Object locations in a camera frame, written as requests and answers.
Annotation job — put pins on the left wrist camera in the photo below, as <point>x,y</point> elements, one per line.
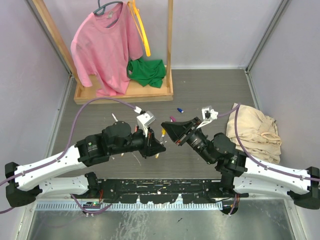
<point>144,121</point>

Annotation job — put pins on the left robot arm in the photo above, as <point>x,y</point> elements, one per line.
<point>27,182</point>

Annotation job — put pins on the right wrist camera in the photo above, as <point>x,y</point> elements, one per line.
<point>208,115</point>

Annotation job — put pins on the grey clothes hanger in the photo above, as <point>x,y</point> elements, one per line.
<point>106,8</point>

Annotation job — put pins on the pink shirt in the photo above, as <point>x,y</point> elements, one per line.
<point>102,46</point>

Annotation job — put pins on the beige cloth bag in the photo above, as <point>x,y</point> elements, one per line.
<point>257,132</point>

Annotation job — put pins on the yellow hanger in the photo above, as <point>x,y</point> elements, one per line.
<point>135,13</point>

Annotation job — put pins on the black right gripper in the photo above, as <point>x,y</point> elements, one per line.
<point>175,130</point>

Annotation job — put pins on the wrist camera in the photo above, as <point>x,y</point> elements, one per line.
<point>144,121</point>
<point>208,115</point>

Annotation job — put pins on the white pen purple end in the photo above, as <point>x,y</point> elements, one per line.
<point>114,117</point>

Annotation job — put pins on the white marker orange tip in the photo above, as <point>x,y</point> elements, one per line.
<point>161,141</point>

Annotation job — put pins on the green cloth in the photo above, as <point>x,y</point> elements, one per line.
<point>147,72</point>

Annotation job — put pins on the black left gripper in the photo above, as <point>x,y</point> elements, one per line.
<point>153,145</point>

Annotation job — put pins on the yellow pen cap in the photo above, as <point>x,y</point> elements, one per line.
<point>163,132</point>

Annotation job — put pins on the wooden rack base tray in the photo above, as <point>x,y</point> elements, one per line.
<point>135,92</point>

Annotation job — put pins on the wooden rack right post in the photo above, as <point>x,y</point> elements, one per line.
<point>169,41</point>

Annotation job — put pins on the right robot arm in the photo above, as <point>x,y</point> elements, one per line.
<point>242,174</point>

